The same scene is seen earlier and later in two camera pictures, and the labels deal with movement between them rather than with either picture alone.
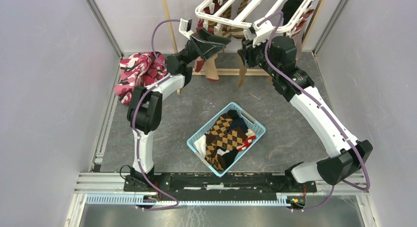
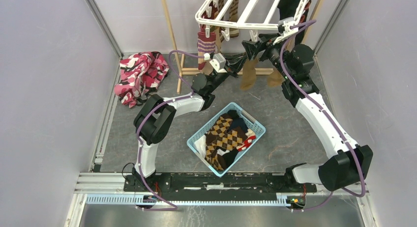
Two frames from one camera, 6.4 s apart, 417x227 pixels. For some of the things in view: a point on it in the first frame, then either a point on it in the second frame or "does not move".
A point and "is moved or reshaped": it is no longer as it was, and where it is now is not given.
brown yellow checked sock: [220, 136] does not move
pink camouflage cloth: [138, 70] does not move
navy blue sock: [238, 122] does not move
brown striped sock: [237, 32] to [234, 33]
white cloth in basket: [200, 143] does not move
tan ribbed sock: [243, 71] is moved or reshaped
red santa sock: [248, 141] does not move
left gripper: [207, 45] to [230, 70]
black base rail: [235, 185] does not move
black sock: [290, 6] is moved or reshaped
